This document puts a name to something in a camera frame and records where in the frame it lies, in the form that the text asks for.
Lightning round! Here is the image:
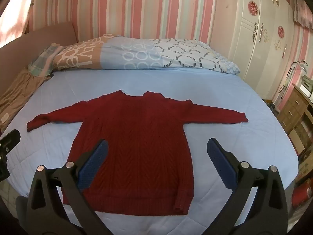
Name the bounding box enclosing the bed with light blue sheet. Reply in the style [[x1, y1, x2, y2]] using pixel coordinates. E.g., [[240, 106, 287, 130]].
[[5, 67, 300, 235]]

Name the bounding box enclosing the red bag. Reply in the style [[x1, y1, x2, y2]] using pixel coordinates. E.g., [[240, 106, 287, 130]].
[[292, 185, 306, 206]]

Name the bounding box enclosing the plaid pillow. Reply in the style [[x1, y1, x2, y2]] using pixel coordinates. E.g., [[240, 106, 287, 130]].
[[27, 43, 64, 79]]

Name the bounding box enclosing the desk lamp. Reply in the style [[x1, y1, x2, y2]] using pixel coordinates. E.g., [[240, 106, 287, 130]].
[[279, 60, 309, 101]]

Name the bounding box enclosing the blue and tan printed duvet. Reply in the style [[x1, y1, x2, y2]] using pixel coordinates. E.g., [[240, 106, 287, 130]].
[[52, 35, 241, 76]]

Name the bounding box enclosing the wooden drawer cabinet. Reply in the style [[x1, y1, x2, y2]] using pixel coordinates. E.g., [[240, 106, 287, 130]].
[[276, 83, 313, 157]]

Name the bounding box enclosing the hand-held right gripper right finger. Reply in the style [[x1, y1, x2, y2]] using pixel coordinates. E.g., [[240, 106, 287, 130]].
[[207, 138, 289, 235]]

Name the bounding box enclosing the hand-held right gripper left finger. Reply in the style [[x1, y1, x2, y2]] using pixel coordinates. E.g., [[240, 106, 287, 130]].
[[26, 139, 113, 235]]

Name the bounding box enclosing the brown satin pillow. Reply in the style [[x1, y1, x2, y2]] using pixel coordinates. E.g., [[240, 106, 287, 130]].
[[0, 69, 52, 133]]

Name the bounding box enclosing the red knitted sweater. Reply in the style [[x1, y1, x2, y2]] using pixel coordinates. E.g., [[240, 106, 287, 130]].
[[26, 90, 249, 216]]

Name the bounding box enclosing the white wardrobe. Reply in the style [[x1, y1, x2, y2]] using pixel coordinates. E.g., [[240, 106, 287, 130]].
[[227, 0, 297, 98]]

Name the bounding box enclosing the brown bed headboard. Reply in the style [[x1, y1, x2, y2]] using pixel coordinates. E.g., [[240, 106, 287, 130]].
[[0, 21, 79, 96]]

